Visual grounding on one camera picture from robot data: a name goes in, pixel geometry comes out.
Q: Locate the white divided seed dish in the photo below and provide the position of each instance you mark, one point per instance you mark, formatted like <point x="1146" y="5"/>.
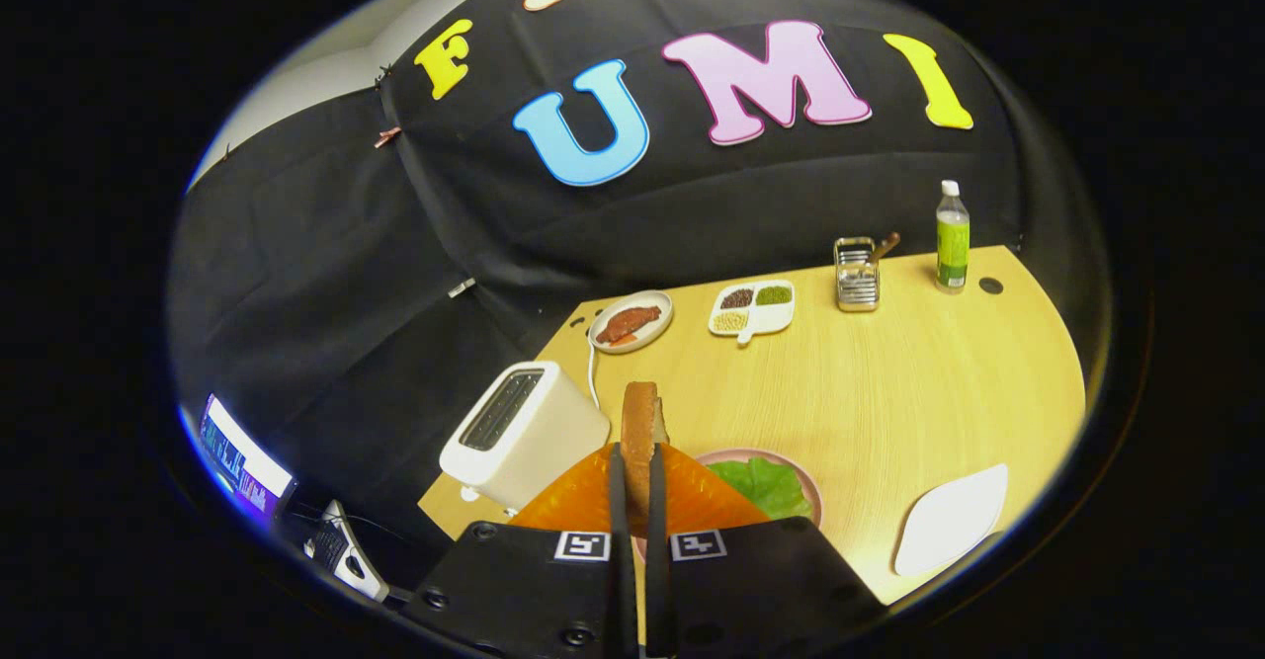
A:
<point x="751" y="327"/>

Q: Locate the pink clip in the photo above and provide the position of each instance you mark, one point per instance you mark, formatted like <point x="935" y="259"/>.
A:
<point x="387" y="136"/>

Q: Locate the black keyboard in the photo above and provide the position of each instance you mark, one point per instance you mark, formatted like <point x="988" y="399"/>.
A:
<point x="328" y="545"/>

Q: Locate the grey round plate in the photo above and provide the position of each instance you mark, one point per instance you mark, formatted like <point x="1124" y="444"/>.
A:
<point x="657" y="308"/>

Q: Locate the green lettuce leaf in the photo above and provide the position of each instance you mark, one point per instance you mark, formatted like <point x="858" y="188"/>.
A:
<point x="766" y="486"/>

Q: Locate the red meat slice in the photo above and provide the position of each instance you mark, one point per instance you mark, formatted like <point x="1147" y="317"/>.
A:
<point x="628" y="324"/>

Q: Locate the pink round plate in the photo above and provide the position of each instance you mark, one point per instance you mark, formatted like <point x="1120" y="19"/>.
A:
<point x="812" y="491"/>

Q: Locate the black backdrop cloth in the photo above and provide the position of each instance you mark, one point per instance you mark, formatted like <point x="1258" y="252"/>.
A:
<point x="395" y="274"/>

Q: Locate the clear metal-framed container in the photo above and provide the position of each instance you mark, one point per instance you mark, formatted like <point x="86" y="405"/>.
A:
<point x="857" y="284"/>

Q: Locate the white square plate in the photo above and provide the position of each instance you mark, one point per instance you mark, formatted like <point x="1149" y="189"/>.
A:
<point x="949" y="526"/>

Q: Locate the toast bread slice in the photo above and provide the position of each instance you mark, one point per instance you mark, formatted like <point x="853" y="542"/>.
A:
<point x="640" y="432"/>

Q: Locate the white toaster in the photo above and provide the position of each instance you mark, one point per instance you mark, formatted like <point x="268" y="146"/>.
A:
<point x="534" y="452"/>

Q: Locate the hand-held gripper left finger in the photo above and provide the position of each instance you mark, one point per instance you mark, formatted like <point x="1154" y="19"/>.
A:
<point x="620" y="560"/>

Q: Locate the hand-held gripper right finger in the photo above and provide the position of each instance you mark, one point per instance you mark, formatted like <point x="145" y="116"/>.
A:
<point x="656" y="560"/>

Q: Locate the silver metal clip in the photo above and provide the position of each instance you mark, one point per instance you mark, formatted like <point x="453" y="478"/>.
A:
<point x="462" y="288"/>

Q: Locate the green label plastic bottle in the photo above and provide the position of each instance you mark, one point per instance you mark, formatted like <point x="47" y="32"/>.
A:
<point x="953" y="244"/>

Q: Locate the computer monitor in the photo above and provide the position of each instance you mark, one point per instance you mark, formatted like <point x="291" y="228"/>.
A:
<point x="242" y="461"/>

